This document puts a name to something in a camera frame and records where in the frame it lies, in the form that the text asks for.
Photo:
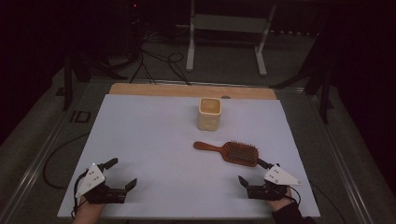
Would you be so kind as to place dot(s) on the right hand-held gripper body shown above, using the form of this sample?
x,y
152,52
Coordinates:
x,y
267,191

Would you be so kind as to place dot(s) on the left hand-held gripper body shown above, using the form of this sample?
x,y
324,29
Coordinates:
x,y
107,196

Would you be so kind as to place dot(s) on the brown wooden hairbrush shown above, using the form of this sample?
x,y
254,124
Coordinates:
x,y
239,153

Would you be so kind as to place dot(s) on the cream square cup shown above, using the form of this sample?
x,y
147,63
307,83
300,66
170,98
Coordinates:
x,y
209,119

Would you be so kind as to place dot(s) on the person's right hand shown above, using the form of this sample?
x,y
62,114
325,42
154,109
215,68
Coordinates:
x,y
280,204

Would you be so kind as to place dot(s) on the person's left hand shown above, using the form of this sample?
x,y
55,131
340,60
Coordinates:
x,y
88,213

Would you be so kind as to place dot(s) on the white table mat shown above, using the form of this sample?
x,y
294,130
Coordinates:
x,y
162,149

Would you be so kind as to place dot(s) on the black metal stand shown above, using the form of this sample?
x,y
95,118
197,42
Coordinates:
x,y
323,90
69,84

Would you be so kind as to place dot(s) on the white metal stand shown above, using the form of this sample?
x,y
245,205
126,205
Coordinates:
x,y
230,23

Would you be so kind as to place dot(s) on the black floor socket frame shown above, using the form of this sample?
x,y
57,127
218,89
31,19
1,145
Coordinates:
x,y
74,117

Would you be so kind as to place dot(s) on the aluminium floor rail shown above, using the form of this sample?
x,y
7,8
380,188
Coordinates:
x,y
339,158
34,168

